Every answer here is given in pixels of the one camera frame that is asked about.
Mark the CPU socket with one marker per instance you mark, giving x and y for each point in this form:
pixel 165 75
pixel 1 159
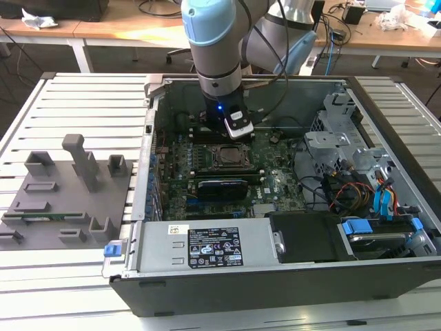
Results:
pixel 231 167

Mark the silver square CPU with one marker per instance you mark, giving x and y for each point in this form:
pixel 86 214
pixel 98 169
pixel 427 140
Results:
pixel 231 156

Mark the blue box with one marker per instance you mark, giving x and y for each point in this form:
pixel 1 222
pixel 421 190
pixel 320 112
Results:
pixel 430 5

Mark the black graphics card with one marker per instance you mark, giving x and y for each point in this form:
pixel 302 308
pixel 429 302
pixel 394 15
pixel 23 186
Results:
pixel 220 189

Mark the round coin battery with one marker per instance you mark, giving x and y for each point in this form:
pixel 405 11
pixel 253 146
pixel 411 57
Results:
pixel 274 139

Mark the white flat box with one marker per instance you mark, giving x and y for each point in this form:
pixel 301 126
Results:
pixel 425 27

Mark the small black box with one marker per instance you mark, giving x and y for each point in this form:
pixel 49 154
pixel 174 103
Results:
pixel 353 15

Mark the blue case latch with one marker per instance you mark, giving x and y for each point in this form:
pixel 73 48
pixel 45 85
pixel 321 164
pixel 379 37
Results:
pixel 112 250

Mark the silver chipset heatsink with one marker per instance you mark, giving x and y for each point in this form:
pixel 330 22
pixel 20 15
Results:
pixel 264 210

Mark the small grey adapter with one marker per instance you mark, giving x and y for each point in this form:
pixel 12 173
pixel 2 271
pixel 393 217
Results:
pixel 339 34

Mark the grey parts rack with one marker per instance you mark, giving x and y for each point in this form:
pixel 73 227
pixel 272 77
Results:
pixel 72 207

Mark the clear plastic wrap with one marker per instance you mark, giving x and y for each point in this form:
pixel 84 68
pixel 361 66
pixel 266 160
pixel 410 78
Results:
pixel 392 19

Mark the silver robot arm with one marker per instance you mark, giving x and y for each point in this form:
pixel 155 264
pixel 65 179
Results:
pixel 213 51

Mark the black open PC case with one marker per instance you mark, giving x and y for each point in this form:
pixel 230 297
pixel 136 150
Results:
pixel 241 293

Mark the white power adapter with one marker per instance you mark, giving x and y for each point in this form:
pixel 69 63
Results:
pixel 307 63

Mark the black office chair base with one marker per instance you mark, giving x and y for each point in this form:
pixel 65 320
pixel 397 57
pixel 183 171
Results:
pixel 177 52

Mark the wooden office desk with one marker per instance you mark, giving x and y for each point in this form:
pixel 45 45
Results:
pixel 51 31
pixel 379 39
pixel 138 31

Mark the silver laptop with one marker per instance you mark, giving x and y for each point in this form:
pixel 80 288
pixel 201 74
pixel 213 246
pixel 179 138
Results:
pixel 382 3

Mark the green RAM stick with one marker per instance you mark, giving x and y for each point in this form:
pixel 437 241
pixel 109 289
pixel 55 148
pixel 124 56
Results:
pixel 58 217

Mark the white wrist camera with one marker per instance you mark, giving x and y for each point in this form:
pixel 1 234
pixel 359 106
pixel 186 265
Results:
pixel 239 127

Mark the hard disk in blue carrier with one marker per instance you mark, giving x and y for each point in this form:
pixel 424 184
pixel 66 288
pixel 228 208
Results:
pixel 358 228

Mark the crumpled white paper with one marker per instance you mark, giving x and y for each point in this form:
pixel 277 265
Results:
pixel 38 20

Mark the silver power supply unit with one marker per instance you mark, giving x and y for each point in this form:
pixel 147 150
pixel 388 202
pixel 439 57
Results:
pixel 158 248

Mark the grey case corner hinge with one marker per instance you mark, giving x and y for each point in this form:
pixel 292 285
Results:
pixel 153 86

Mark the silver drive cage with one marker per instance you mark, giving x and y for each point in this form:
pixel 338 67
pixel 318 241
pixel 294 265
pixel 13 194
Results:
pixel 325 139

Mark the green motherboard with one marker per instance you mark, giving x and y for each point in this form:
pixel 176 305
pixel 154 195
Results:
pixel 282 186

